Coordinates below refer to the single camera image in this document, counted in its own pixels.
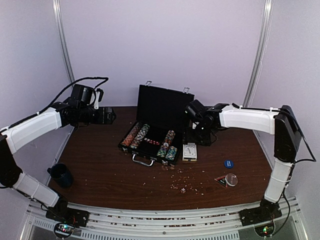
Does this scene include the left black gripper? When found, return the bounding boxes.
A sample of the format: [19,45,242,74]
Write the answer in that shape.
[78,105,116,124]

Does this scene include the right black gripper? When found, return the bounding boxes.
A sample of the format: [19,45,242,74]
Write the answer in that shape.
[183,122,215,146]

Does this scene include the white playing card box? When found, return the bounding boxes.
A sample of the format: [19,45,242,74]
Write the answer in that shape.
[182,143,198,162]

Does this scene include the blue small blind button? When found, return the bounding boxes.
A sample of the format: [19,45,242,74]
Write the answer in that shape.
[223,159,234,169]

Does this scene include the black poker set case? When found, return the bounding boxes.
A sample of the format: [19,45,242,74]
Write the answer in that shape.
[118,84,195,167]

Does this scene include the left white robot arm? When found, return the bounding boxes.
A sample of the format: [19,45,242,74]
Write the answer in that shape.
[0,102,117,222]

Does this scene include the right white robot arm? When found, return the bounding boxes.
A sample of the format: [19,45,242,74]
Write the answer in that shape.
[184,100,306,221]

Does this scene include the right back chip row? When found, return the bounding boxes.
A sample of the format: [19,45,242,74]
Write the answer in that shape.
[164,130,176,145]

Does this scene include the orange chip row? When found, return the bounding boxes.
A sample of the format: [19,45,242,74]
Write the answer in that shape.
[121,126,140,147]

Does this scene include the teal chip row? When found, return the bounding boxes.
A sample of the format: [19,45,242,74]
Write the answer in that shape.
[165,146,178,161]

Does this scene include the grey chip row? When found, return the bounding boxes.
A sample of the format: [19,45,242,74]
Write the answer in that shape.
[130,124,150,149]

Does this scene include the green blue chip row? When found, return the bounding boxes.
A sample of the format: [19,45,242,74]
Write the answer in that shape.
[157,142,170,158]

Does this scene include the red dice row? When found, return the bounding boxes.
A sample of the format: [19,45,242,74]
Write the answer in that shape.
[144,137,160,146]

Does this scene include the red black triangular card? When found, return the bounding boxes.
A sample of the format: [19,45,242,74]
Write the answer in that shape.
[214,175,228,188]

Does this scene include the dark blue mug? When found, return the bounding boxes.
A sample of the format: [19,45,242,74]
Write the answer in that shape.
[47,163,74,188]

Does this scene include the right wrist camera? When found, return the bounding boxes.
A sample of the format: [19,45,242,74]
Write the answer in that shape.
[184,99,208,122]

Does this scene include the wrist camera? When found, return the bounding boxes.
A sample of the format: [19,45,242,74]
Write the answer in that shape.
[184,99,208,122]
[67,84,104,110]

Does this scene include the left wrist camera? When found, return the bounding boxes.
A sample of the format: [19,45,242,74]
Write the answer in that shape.
[67,84,104,110]

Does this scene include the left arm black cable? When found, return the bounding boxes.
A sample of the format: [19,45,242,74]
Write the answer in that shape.
[37,76,110,118]

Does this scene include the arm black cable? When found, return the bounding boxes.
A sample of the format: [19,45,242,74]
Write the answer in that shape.
[37,76,110,118]
[279,109,317,226]

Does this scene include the front aluminium rail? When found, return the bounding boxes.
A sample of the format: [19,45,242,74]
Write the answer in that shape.
[24,197,301,240]

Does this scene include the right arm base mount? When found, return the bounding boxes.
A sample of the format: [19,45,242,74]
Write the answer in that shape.
[238,198,283,227]

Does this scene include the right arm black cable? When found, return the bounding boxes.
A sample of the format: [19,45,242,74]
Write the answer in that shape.
[279,109,317,226]

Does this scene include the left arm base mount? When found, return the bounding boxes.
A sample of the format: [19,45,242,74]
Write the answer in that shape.
[45,196,90,228]

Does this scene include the left aluminium frame post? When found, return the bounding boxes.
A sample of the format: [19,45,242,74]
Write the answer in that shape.
[52,0,76,83]

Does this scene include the aluminium frame post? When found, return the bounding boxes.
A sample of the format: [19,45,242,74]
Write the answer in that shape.
[52,0,76,83]
[243,0,274,107]

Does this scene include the right aluminium frame post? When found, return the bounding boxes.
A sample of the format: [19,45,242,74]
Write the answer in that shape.
[243,0,274,107]

